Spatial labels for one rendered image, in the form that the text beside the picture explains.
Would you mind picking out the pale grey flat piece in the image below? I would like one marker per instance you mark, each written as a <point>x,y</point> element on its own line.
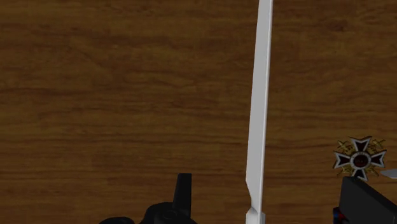
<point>391,174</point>

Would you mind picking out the white long knife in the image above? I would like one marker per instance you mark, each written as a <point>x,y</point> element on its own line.
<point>259,108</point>

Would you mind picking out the dark cross medal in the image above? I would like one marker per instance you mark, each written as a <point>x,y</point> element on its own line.
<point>359,159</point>

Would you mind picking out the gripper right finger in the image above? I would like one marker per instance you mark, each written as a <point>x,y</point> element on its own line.
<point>366,208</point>

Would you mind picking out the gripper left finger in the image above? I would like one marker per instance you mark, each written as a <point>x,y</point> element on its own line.
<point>183,192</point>

